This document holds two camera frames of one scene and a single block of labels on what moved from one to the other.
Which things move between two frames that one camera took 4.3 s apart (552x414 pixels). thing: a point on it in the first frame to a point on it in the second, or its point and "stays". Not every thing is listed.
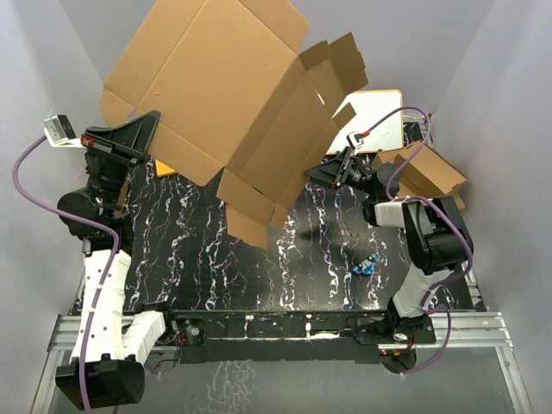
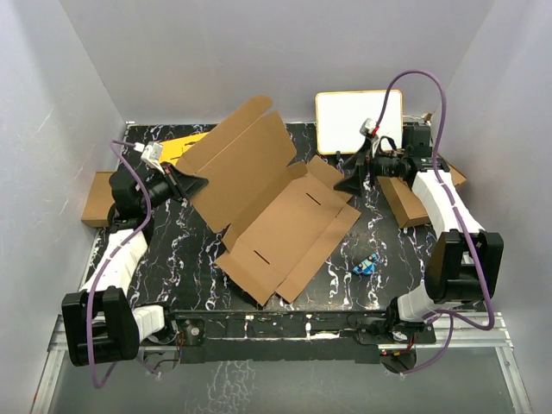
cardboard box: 236,98 to 279,222
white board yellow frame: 371,107 stays
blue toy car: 367,266 stays
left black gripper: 132,138 to 183,185
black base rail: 288,335 stays
